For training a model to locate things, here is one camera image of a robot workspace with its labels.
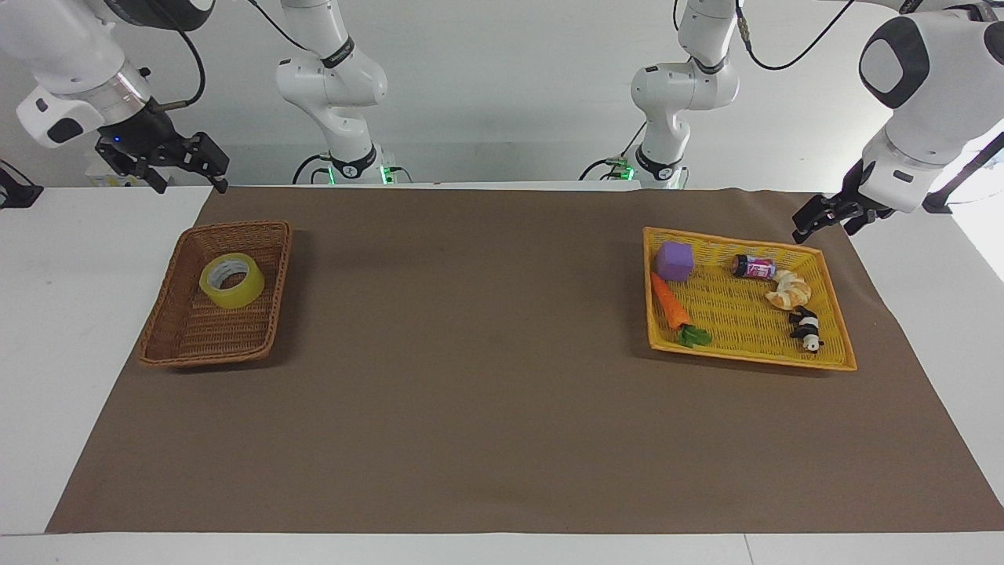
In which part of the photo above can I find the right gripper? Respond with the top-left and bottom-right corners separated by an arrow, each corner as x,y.
95,108 -> 231,195

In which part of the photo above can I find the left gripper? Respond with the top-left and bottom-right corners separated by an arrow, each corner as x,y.
791,159 -> 896,245

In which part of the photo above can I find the yellow tape roll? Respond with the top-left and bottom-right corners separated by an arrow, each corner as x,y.
198,253 -> 267,311

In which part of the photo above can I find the yellow plastic basket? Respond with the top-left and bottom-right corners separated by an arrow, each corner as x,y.
642,226 -> 858,373

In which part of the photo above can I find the brown wicker basket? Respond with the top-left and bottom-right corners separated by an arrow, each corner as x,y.
139,220 -> 294,370

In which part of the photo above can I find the toy croissant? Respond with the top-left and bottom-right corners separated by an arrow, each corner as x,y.
765,269 -> 813,312

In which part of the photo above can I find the small pink labelled bottle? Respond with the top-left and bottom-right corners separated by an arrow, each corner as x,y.
731,253 -> 778,281

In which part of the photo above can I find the black and white panda toy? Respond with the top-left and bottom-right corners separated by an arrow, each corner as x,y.
788,306 -> 825,355

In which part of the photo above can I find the purple cube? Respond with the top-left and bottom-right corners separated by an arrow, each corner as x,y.
656,241 -> 697,283

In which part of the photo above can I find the orange toy carrot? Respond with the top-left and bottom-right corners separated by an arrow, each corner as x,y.
649,272 -> 714,350

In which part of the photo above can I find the black cable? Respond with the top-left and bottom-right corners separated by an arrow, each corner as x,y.
734,0 -> 857,72
248,0 -> 313,51
292,152 -> 333,186
579,121 -> 649,182
146,30 -> 207,114

